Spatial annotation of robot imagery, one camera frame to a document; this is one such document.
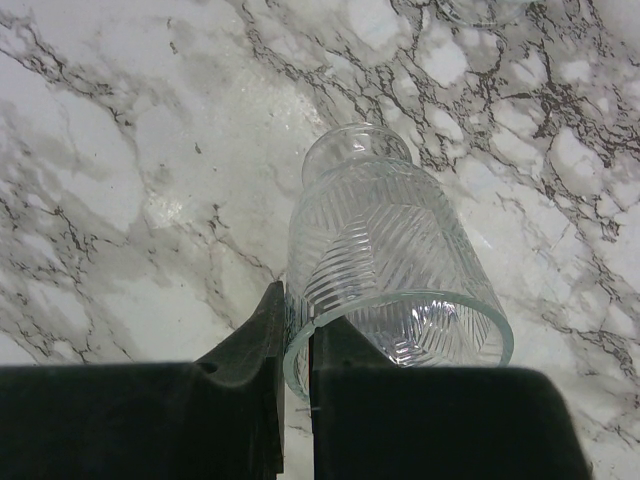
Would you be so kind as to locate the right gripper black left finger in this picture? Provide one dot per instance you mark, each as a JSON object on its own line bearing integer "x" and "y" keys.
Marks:
{"x": 219, "y": 417}

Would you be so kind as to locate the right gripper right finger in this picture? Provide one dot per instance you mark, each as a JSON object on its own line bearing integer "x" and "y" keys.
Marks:
{"x": 374, "y": 420}

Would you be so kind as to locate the clear wine glass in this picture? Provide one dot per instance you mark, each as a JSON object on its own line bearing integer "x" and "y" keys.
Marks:
{"x": 374, "y": 239}
{"x": 483, "y": 13}

